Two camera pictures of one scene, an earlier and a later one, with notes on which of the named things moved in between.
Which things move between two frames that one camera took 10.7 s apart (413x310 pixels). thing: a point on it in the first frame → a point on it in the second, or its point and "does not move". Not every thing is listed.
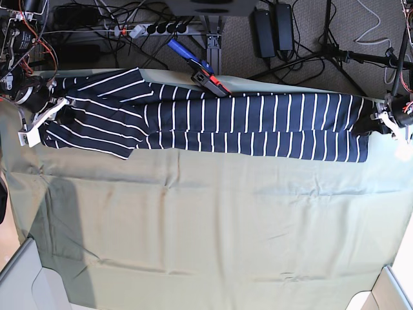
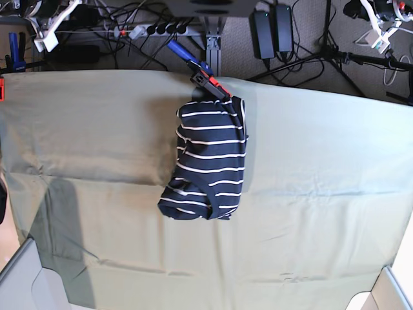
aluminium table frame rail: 210,40 does not move
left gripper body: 40,101 → 48,36
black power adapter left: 261,28 does not move
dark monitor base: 213,8 does not move
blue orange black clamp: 203,72 does not move
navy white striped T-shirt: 111,113 → 211,144
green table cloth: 181,229 does not move
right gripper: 399,111 → 355,9
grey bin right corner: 388,293 does not move
